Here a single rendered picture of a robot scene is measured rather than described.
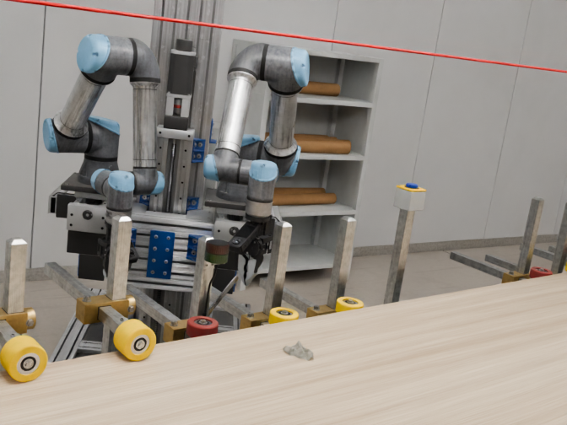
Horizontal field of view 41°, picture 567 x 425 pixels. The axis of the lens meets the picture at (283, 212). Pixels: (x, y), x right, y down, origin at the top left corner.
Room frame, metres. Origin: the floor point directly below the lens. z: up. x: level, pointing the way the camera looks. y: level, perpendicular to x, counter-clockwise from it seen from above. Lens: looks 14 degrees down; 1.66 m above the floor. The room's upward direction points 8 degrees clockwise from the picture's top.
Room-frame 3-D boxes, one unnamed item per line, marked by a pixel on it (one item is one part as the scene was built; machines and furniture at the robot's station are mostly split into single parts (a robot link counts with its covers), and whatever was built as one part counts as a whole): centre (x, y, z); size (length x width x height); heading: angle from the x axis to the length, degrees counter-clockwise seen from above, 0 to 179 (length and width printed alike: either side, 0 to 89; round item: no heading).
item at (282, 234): (2.06, 0.00, 0.89); 0.03 x 0.03 x 0.48; 40
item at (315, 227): (5.03, -0.03, 0.78); 0.90 x 0.45 x 1.55; 126
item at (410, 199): (2.39, -0.39, 1.18); 0.07 x 0.07 x 0.08; 40
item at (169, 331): (1.88, 0.20, 0.85); 0.13 x 0.06 x 0.05; 130
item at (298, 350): (1.71, -0.08, 0.91); 0.09 x 0.07 x 0.02; 33
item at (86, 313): (1.72, 0.39, 0.95); 0.13 x 0.06 x 0.05; 130
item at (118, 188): (2.19, 0.49, 1.13); 0.09 x 0.08 x 0.11; 38
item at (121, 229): (1.73, 0.38, 0.94); 0.03 x 0.03 x 0.48; 40
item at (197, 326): (1.81, 0.17, 0.85); 0.08 x 0.08 x 0.11
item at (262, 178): (2.11, 0.07, 1.23); 0.09 x 0.08 x 0.11; 177
